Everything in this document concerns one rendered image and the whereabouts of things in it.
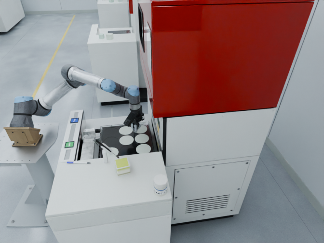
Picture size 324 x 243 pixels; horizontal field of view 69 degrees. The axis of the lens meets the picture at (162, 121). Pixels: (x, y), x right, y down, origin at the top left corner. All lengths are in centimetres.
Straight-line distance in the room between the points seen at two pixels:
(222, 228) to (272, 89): 136
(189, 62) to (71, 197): 90
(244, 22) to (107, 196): 107
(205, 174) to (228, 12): 108
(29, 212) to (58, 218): 130
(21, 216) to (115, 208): 148
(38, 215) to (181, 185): 140
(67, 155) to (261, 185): 195
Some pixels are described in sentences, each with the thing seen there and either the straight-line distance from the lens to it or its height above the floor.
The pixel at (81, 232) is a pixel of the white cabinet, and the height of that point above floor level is 78.
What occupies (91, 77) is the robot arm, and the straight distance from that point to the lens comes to 157.
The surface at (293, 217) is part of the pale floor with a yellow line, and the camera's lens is 264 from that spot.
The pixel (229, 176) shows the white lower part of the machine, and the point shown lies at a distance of 186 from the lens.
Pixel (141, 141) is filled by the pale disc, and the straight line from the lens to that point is 167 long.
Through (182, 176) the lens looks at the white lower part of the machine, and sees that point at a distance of 172.
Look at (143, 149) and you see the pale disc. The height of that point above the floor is 90.
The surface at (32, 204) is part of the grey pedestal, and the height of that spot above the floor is 1.
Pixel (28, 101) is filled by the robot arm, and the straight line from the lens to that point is 194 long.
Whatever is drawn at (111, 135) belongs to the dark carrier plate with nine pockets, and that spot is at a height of 90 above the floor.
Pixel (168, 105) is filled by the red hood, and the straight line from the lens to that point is 128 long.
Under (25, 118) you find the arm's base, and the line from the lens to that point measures 192.
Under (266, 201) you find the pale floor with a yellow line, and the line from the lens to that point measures 264.
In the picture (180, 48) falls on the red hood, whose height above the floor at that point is 161.
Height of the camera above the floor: 201
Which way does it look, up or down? 37 degrees down
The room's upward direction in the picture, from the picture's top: 1 degrees clockwise
